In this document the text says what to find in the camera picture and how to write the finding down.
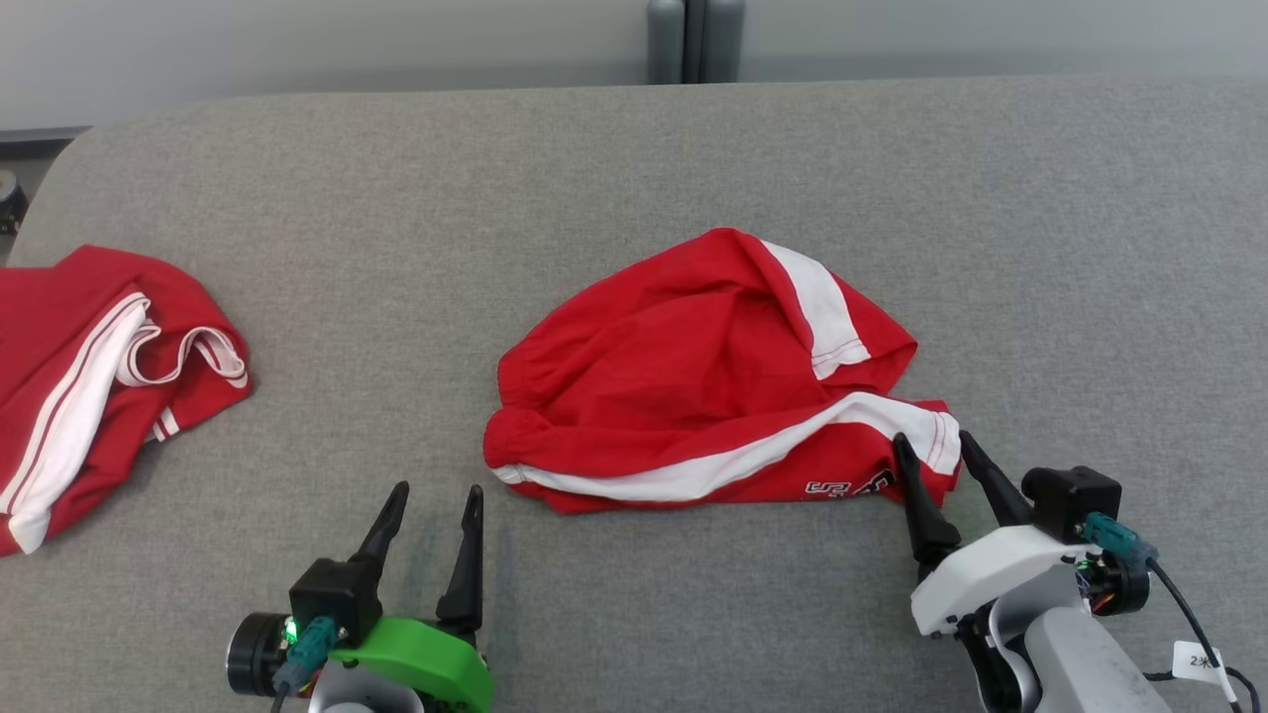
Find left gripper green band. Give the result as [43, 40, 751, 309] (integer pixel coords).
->
[226, 481, 494, 713]

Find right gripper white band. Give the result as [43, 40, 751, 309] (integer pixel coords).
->
[892, 430, 1153, 638]

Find grey fabric sofa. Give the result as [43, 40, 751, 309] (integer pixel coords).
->
[0, 74, 1268, 713]

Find red shorts with logo print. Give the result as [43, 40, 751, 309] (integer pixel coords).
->
[482, 227, 963, 515]

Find red shirt white ribbed trim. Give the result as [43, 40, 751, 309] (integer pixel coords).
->
[0, 245, 255, 559]

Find grey partition post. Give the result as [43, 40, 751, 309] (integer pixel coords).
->
[646, 0, 696, 86]
[695, 0, 747, 84]

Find left camera cable teal plug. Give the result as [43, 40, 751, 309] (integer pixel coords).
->
[271, 615, 339, 713]

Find white cable tag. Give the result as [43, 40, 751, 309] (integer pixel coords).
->
[1172, 641, 1230, 687]

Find dark partition base rail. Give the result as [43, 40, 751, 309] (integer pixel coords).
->
[0, 126, 96, 148]

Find right camera cable teal plug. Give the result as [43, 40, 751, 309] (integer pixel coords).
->
[1080, 511, 1245, 713]

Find camera cable teal plug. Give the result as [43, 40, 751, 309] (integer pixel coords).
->
[271, 615, 339, 713]
[1080, 511, 1245, 713]

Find small round caster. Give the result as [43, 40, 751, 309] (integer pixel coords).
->
[0, 168, 30, 238]

